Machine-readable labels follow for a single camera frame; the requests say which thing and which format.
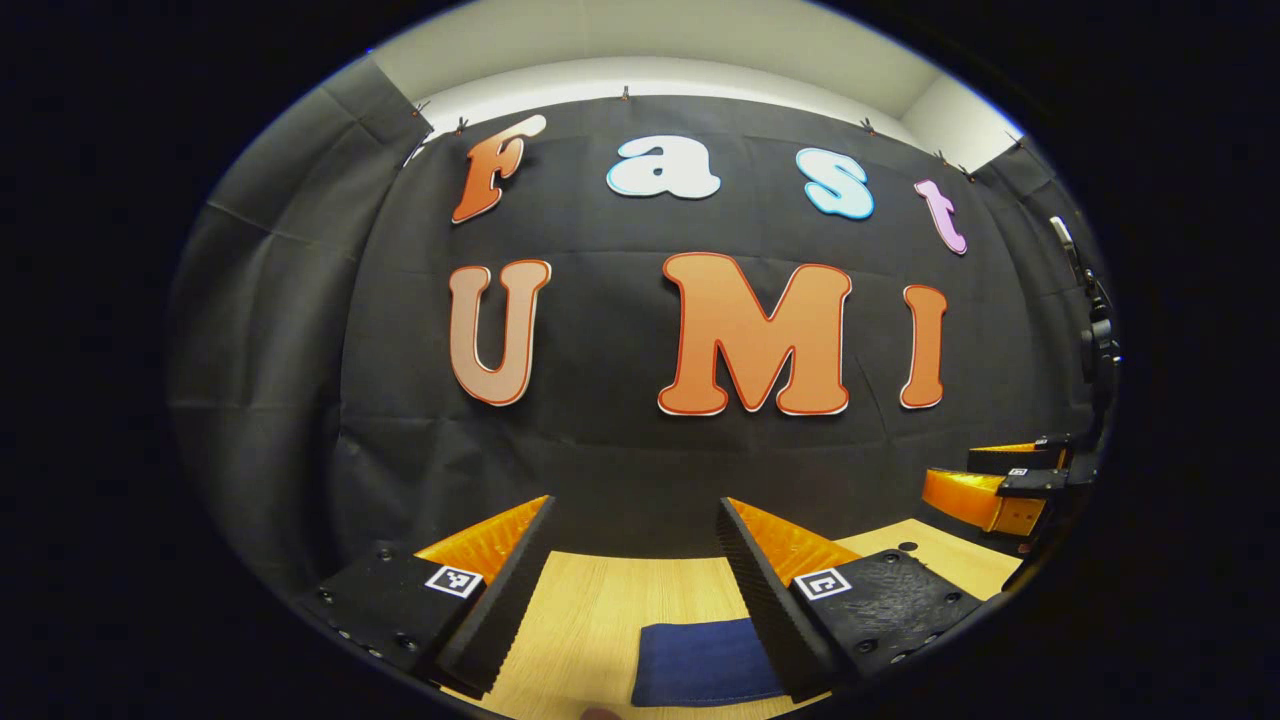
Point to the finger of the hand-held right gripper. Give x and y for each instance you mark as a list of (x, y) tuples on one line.
[(1010, 462), (965, 492)]

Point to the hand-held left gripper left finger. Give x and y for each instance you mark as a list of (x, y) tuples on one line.
[(505, 600)]

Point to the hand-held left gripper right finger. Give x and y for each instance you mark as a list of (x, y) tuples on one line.
[(765, 600)]

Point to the blue jeans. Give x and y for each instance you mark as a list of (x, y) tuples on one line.
[(705, 665)]

